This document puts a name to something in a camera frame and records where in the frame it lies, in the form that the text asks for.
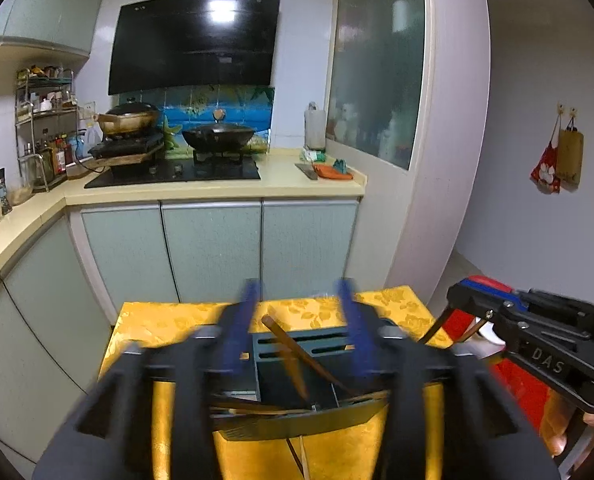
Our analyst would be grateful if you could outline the red plastic stool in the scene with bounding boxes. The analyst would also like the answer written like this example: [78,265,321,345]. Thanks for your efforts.
[444,276,578,456]

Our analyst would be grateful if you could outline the golden pot with lid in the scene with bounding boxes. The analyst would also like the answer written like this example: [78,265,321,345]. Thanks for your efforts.
[96,101,160,138]

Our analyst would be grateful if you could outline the pale green lower cabinets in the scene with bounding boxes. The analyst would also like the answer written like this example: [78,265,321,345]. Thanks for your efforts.
[0,199,360,466]

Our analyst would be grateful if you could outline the black gas cooktop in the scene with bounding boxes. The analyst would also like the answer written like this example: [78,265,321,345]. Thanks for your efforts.
[84,157,262,189]

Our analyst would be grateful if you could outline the wooden board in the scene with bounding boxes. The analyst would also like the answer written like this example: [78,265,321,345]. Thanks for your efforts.
[96,152,164,167]

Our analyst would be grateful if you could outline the red wall hanging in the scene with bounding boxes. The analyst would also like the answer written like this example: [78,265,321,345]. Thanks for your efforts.
[530,105,562,194]

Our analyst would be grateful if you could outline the black pepper grinder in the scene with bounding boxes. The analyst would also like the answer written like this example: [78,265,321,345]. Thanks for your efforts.
[0,168,14,216]

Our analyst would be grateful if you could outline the beige kitchen counter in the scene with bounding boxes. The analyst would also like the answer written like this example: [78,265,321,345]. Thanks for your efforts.
[0,147,367,306]

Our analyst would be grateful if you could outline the metal spice rack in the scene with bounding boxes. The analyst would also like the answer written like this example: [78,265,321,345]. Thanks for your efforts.
[16,65,80,192]

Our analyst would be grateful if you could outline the orange cloth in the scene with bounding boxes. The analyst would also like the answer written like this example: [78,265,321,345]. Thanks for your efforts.
[312,162,353,181]

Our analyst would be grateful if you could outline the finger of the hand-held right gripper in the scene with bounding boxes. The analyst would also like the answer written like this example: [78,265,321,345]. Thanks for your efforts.
[477,277,532,311]
[446,282,508,328]

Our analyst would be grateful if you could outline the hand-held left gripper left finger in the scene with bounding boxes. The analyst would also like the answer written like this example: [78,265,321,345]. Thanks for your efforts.
[32,277,263,480]

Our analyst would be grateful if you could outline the white plastic lid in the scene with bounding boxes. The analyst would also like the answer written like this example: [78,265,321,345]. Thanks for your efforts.
[474,325,505,347]

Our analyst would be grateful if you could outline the black wok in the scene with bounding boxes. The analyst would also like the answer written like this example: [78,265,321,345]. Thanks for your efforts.
[182,108,257,152]

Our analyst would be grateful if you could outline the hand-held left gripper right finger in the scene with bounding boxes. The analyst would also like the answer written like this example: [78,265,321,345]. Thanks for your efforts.
[334,276,560,480]

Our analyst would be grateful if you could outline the frosted glass partition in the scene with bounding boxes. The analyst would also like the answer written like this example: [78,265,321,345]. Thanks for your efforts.
[325,0,426,171]

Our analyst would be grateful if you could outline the dark brown chopstick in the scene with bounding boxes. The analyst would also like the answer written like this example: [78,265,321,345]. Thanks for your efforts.
[272,322,355,396]

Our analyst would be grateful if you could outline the white plastic bottle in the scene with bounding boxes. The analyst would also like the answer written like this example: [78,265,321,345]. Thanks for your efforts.
[304,102,327,150]

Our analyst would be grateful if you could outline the glass jar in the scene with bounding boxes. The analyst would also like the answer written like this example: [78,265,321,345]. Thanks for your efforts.
[18,155,43,193]

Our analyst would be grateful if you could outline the black range hood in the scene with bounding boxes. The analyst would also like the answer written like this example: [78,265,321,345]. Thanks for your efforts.
[108,0,281,96]

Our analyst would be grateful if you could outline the black portable cooker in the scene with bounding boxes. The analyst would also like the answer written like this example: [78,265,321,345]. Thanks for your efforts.
[88,136,164,160]

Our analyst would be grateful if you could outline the yellow floral tablecloth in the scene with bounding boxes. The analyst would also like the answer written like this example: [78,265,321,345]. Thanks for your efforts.
[100,285,452,480]

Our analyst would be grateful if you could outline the ocean picture backsplash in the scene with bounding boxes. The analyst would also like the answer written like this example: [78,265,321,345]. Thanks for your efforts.
[118,85,276,153]

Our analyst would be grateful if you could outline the dark green utensil holder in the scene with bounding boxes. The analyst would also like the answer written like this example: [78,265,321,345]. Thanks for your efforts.
[209,329,395,443]

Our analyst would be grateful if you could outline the yellow hanging bag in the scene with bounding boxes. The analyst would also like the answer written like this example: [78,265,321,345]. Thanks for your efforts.
[557,107,584,191]

